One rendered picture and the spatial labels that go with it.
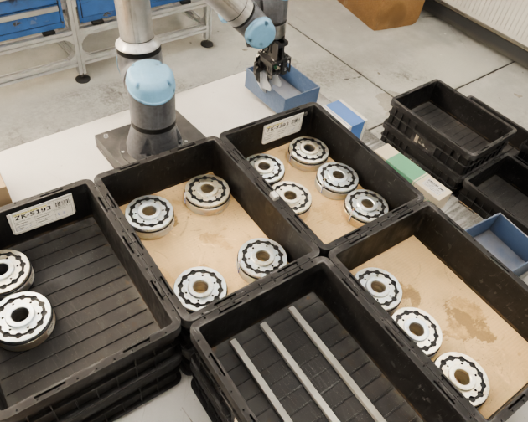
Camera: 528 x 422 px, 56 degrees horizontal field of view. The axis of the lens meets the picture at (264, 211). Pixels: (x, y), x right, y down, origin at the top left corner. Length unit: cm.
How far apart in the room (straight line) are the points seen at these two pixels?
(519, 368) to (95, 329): 80
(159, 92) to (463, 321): 85
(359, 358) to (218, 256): 35
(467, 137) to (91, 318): 165
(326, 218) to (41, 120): 192
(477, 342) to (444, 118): 132
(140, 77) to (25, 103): 171
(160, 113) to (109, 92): 167
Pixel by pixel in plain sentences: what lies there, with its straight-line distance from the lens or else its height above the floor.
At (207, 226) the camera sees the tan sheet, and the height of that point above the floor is 83.
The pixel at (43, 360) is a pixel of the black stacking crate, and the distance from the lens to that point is 97.
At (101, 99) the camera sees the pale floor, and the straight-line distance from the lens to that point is 290.
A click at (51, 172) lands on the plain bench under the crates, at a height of 70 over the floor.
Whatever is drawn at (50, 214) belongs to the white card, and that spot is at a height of 88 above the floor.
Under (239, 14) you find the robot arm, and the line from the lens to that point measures 125.
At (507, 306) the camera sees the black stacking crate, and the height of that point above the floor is 86.
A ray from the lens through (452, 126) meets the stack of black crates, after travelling 222.
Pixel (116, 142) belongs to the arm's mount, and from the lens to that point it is 144.
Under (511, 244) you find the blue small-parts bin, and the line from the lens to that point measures 148.
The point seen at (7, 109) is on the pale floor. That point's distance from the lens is 292.
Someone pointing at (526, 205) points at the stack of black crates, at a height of 38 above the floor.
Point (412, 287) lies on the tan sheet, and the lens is 111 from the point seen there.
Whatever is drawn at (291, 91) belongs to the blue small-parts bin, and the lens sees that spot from 173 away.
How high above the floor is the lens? 167
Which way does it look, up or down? 47 degrees down
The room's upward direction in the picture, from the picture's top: 10 degrees clockwise
